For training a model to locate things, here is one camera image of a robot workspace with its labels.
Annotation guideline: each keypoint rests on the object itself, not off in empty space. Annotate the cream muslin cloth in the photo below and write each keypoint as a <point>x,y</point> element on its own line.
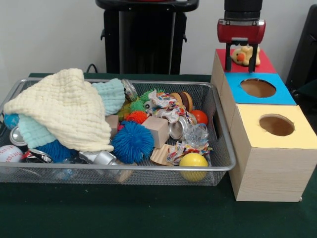
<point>64,109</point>

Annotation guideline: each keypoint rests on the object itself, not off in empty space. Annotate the shallow clear mesh bin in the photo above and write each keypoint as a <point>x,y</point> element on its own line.
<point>99,178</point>

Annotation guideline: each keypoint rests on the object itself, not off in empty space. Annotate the yellow ball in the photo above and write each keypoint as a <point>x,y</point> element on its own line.
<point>193,162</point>

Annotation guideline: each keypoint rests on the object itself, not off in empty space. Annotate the black stand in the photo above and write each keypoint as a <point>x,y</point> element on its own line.
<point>304,49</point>

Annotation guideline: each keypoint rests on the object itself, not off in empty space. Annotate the white baseball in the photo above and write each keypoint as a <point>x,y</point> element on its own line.
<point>10,153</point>

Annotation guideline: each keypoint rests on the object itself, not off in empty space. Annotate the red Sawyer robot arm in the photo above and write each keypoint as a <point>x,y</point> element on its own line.
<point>242,10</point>

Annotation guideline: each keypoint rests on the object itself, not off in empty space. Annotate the silver plastic toy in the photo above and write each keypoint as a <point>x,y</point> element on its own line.
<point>101,157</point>

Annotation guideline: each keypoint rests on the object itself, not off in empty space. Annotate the red-orange ball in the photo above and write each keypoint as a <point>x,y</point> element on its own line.
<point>200,117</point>

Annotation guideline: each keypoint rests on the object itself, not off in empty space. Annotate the mint green cloth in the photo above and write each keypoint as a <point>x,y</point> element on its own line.
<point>34,134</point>

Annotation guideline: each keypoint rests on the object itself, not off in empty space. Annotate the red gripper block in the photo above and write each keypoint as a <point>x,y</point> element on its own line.
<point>241,32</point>

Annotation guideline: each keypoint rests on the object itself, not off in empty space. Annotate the wooden three-hole sorting box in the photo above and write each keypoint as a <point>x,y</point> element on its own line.
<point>272,173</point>

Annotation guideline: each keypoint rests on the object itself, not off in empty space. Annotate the dark green tablecloth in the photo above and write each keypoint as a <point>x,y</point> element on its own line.
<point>148,213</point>
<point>310,89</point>

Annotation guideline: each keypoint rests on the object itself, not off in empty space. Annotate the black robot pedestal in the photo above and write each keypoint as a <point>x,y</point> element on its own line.
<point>148,37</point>

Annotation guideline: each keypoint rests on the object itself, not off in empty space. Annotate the blue spiky ball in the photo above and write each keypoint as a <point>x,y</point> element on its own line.
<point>58,151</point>
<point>132,142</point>

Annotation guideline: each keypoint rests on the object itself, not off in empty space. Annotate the brown striped burger toy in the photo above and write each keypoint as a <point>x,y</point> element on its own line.
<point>184,99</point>

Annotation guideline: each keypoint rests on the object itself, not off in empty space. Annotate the blue globe ball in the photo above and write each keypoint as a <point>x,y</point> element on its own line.
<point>11,121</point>

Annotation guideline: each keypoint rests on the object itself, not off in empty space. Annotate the yellow duck plush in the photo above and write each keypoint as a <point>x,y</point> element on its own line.
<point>241,57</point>

